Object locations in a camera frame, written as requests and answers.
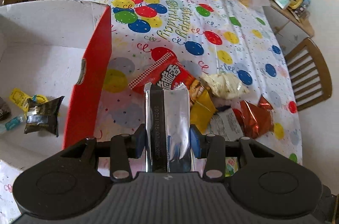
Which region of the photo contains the reddish brown snack packet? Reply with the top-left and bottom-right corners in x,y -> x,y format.
233,95 -> 275,139

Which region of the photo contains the wooden cabinet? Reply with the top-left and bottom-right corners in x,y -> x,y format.
265,0 -> 315,55

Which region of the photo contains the slatted wooden chair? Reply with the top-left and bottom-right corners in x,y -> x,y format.
285,37 -> 333,112

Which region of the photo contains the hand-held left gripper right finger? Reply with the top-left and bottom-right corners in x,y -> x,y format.
189,125 -> 278,182

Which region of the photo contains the red cardboard box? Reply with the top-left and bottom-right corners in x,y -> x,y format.
0,0 -> 112,170

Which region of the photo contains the red wafer snack packet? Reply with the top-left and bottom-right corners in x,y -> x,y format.
129,51 -> 207,104

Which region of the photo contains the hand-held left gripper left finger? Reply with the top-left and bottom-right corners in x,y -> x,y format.
62,127 -> 147,182

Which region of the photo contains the cream snack packet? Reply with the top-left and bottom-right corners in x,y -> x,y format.
200,72 -> 250,99

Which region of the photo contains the silver foil snack packet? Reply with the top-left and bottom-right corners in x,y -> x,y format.
143,82 -> 192,173

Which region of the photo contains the black snack packet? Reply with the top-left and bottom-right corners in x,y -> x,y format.
0,97 -> 11,122
24,96 -> 65,138

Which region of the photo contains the blue candy wrapper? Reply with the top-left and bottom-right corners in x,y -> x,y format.
5,115 -> 26,132

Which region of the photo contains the balloon print tablecloth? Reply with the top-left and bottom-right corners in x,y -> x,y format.
0,0 -> 304,224

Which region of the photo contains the yellow candy wrapper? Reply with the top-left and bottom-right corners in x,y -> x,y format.
9,89 -> 30,111

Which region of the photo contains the white and blue snack packet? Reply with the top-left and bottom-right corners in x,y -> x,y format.
209,106 -> 244,142

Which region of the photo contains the yellow snack packet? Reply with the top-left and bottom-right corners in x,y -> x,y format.
189,93 -> 218,133

